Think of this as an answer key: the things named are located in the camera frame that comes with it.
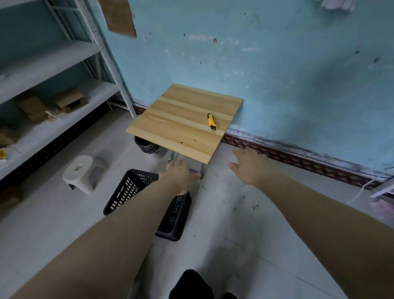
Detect person's right hand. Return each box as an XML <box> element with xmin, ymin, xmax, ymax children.
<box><xmin>228</xmin><ymin>147</ymin><xmax>273</xmax><ymax>187</ymax></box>

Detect person's left hand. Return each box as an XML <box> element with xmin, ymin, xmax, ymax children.
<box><xmin>158</xmin><ymin>160</ymin><xmax>201</xmax><ymax>196</ymax></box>

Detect person's right forearm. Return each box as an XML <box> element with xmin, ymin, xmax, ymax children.
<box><xmin>256</xmin><ymin>174</ymin><xmax>394</xmax><ymax>299</ymax></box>

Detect person's left forearm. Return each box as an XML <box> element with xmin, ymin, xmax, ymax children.
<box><xmin>11</xmin><ymin>181</ymin><xmax>182</xmax><ymax>299</ymax></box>

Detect small wooden folding table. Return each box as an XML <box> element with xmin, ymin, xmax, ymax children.
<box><xmin>126</xmin><ymin>83</ymin><xmax>244</xmax><ymax>180</ymax></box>

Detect black bucket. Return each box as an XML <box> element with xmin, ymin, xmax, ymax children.
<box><xmin>134</xmin><ymin>136</ymin><xmax>161</xmax><ymax>155</ymax></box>

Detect black plastic basket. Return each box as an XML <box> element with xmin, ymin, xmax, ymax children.
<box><xmin>103</xmin><ymin>169</ymin><xmax>192</xmax><ymax>242</ymax></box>

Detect person's leg in black trousers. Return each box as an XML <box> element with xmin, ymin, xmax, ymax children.
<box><xmin>169</xmin><ymin>269</ymin><xmax>238</xmax><ymax>299</ymax></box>

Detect white plastic stool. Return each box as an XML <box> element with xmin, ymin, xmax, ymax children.
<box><xmin>62</xmin><ymin>155</ymin><xmax>110</xmax><ymax>195</ymax></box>

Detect open brown cardboard box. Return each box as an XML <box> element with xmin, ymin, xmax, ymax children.
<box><xmin>54</xmin><ymin>88</ymin><xmax>90</xmax><ymax>114</ymax></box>

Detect brown cardboard sheet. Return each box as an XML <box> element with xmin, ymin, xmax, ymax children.
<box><xmin>98</xmin><ymin>0</ymin><xmax>137</xmax><ymax>38</ymax></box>

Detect white metal shelving unit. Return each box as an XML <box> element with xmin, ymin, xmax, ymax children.
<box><xmin>0</xmin><ymin>0</ymin><xmax>137</xmax><ymax>183</ymax></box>

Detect white papers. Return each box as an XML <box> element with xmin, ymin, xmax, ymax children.
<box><xmin>317</xmin><ymin>0</ymin><xmax>359</xmax><ymax>12</ymax></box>

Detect white cable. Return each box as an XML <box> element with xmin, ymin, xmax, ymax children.
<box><xmin>346</xmin><ymin>178</ymin><xmax>378</xmax><ymax>206</ymax></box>

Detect white furniture frame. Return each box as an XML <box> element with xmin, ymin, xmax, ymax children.
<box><xmin>370</xmin><ymin>179</ymin><xmax>394</xmax><ymax>199</ymax></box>

